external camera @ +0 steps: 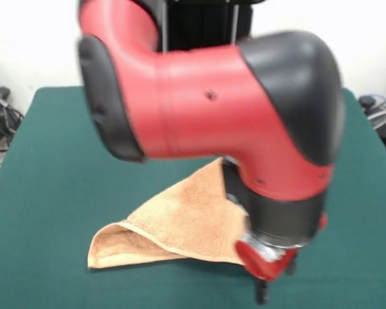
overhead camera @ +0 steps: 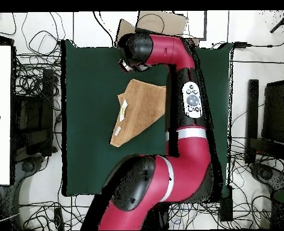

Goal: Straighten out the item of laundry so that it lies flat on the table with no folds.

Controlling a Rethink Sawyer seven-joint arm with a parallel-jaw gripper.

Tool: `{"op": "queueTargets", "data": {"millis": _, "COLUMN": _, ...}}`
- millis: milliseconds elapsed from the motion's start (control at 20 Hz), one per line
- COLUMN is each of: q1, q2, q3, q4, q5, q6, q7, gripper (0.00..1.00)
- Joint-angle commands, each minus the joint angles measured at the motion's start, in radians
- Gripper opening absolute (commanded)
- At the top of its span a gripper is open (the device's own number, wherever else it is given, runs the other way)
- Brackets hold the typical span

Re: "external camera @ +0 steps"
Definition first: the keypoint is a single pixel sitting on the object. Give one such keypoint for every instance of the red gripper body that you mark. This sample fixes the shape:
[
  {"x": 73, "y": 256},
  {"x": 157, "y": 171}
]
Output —
[{"x": 263, "y": 268}]

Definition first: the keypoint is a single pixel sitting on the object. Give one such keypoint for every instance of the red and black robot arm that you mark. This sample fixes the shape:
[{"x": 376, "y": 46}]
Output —
[{"x": 228, "y": 112}]

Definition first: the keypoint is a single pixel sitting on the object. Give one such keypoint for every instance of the peach terry towel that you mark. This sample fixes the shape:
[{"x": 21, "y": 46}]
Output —
[{"x": 186, "y": 219}]

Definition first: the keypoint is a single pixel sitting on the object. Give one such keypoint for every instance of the dark green table cloth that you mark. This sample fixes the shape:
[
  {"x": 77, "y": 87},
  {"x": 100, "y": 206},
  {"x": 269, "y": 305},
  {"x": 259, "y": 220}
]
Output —
[{"x": 51, "y": 193}]

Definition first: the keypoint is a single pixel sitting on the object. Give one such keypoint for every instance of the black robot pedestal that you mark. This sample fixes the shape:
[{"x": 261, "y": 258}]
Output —
[{"x": 206, "y": 22}]

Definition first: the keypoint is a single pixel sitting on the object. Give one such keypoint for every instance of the black power adapter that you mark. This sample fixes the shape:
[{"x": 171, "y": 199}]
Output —
[
  {"x": 0, "y": 92},
  {"x": 367, "y": 101}
]

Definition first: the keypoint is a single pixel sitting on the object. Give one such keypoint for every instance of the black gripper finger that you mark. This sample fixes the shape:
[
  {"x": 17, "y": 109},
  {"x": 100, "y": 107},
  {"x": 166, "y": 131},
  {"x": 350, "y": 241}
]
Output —
[
  {"x": 292, "y": 265},
  {"x": 263, "y": 291}
]

